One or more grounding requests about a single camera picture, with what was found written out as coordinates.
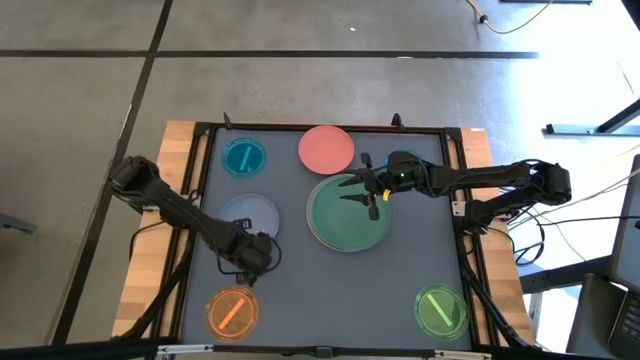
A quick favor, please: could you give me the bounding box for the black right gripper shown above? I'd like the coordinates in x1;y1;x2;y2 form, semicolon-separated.
338;151;429;221

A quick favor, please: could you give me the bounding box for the white cable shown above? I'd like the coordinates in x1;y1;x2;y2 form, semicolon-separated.
519;167;640;226

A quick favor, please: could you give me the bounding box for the grey desk leg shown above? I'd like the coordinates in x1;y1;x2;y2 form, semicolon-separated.
519;254;614;295

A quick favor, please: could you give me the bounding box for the light blue plastic plate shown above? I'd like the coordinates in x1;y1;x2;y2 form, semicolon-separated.
218;193;280;240

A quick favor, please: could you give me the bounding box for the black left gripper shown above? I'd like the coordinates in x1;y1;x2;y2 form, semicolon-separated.
230;230;275;287

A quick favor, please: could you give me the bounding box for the beige floor cable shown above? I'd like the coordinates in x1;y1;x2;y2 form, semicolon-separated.
464;0;554;36

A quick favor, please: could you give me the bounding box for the black keyboard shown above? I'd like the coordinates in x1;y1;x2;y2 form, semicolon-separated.
607;292;640;360

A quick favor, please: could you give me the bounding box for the orange transparent small plate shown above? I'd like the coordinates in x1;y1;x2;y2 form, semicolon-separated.
204;285;260;344

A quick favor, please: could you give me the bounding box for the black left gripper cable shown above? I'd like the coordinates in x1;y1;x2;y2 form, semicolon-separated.
215;237;284;277

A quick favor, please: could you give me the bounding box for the wooden table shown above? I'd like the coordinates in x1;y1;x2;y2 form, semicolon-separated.
112;119;535;346

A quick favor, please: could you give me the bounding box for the black floor stand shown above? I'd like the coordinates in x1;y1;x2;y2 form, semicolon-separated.
544;98;640;137

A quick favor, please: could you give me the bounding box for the grey table mat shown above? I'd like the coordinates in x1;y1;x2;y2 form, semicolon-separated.
182;128;474;351

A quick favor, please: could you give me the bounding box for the black cable bundle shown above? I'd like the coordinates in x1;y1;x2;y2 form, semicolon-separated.
499;207;640;267

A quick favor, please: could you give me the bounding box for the pink plastic plate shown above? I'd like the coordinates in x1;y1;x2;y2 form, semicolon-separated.
298;124;356;176

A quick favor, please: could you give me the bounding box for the large grey plate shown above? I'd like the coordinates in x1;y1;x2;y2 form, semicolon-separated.
305;173;394;254

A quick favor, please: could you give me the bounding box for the teal transparent small plate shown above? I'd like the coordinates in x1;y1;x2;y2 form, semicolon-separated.
222;137;267;178

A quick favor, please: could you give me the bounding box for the black aluminium table frame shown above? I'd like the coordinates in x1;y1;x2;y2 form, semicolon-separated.
119;112;536;360

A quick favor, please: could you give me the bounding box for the grey furniture foot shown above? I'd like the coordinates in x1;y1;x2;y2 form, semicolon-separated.
0;212;39;235

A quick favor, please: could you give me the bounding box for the grey monitor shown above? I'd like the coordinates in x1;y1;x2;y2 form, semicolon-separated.
607;154;640;291

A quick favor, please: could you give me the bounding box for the large dark green plate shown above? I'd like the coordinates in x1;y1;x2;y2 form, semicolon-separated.
309;174;393;251

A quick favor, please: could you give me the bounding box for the green transparent small plate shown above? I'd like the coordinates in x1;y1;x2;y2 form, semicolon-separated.
413;283;470;342

